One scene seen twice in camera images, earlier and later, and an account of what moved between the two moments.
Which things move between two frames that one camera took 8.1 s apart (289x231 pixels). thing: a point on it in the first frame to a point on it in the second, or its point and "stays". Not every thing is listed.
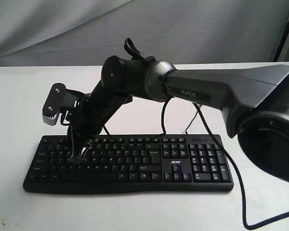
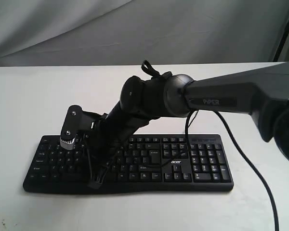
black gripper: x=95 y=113 to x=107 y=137
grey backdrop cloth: x=42 y=32 stays
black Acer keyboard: x=131 y=163 stays
